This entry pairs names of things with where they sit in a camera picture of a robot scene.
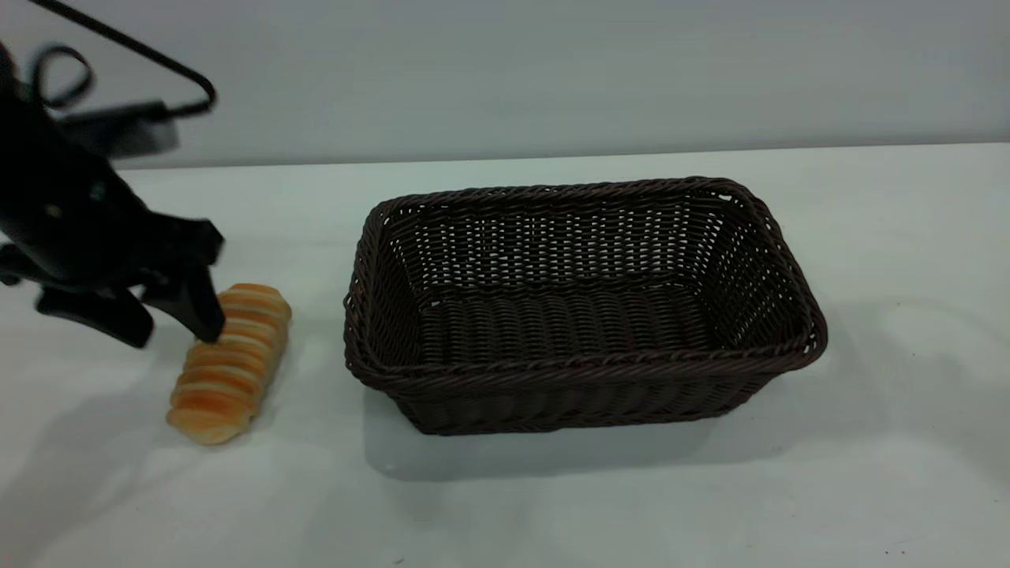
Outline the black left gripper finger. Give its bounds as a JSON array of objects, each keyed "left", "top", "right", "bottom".
[
  {"left": 140, "top": 263, "right": 227, "bottom": 345},
  {"left": 35, "top": 285, "right": 155, "bottom": 349}
]

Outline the dark brown woven wicker basket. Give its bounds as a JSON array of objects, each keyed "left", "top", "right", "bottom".
[{"left": 342, "top": 177, "right": 829, "bottom": 437}]

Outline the striped orange bread roll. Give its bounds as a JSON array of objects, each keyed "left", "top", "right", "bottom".
[{"left": 166, "top": 283, "right": 294, "bottom": 447}]

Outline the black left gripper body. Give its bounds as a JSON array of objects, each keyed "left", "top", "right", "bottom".
[{"left": 0, "top": 99, "right": 226, "bottom": 299}]

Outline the black looped cable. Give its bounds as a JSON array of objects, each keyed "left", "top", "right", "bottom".
[{"left": 30, "top": 45, "right": 96, "bottom": 110}]

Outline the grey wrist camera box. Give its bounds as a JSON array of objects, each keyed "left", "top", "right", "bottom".
[{"left": 58, "top": 100, "right": 181, "bottom": 159}]

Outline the black camera cable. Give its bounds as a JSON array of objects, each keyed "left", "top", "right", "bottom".
[{"left": 30, "top": 0, "right": 218, "bottom": 121}]

